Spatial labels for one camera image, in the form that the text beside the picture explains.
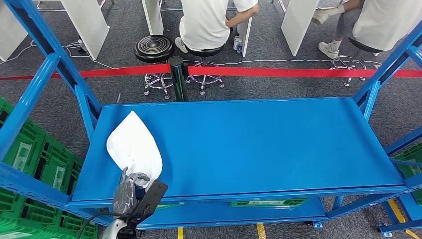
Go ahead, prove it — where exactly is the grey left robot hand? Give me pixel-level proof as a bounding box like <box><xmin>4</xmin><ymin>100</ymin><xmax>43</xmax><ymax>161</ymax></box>
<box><xmin>112</xmin><ymin>167</ymin><xmax>151</xmax><ymax>216</ymax></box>

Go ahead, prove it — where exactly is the person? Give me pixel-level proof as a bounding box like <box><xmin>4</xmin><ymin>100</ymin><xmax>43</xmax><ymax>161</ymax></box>
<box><xmin>175</xmin><ymin>0</ymin><xmax>259</xmax><ymax>54</ymax></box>
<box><xmin>311</xmin><ymin>0</ymin><xmax>422</xmax><ymax>60</ymax></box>

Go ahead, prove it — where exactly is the white curved plastic part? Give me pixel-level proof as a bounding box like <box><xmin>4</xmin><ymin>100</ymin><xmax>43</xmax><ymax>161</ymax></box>
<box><xmin>106</xmin><ymin>110</ymin><xmax>164</xmax><ymax>190</ymax></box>

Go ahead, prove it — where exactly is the blue metal shelf rack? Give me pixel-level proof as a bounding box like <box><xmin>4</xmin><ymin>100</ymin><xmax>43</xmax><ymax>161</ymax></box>
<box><xmin>378</xmin><ymin>193</ymin><xmax>422</xmax><ymax>239</ymax></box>
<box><xmin>0</xmin><ymin>0</ymin><xmax>422</xmax><ymax>239</ymax></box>

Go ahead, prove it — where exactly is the yellow floor tape line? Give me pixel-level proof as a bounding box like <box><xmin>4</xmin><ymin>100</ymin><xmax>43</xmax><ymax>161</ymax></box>
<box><xmin>387</xmin><ymin>199</ymin><xmax>422</xmax><ymax>239</ymax></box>

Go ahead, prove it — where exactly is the yellow floor tape square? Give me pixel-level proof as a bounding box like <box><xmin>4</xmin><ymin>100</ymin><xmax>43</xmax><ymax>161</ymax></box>
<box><xmin>177</xmin><ymin>223</ymin><xmax>267</xmax><ymax>239</ymax></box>

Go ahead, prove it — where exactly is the black round stool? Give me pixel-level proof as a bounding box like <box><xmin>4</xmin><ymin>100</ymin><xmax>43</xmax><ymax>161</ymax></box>
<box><xmin>184</xmin><ymin>44</ymin><xmax>226</xmax><ymax>96</ymax></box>
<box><xmin>329</xmin><ymin>37</ymin><xmax>385</xmax><ymax>88</ymax></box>
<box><xmin>134</xmin><ymin>34</ymin><xmax>175</xmax><ymax>100</ymax></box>

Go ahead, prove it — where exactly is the black stanchion post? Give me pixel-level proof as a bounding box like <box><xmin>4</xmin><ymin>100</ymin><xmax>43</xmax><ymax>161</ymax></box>
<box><xmin>168</xmin><ymin>55</ymin><xmax>189</xmax><ymax>102</ymax></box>

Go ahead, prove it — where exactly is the white floor cable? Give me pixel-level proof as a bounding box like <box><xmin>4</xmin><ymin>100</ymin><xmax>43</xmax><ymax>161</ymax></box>
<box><xmin>0</xmin><ymin>39</ymin><xmax>114</xmax><ymax>70</ymax></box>

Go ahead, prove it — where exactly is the white desk panel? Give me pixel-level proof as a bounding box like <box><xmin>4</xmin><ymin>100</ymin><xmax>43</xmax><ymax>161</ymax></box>
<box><xmin>0</xmin><ymin>0</ymin><xmax>29</xmax><ymax>62</ymax></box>
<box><xmin>61</xmin><ymin>0</ymin><xmax>110</xmax><ymax>61</ymax></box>
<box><xmin>281</xmin><ymin>0</ymin><xmax>317</xmax><ymax>57</ymax></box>
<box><xmin>236</xmin><ymin>16</ymin><xmax>253</xmax><ymax>58</ymax></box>
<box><xmin>141</xmin><ymin>0</ymin><xmax>165</xmax><ymax>36</ymax></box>

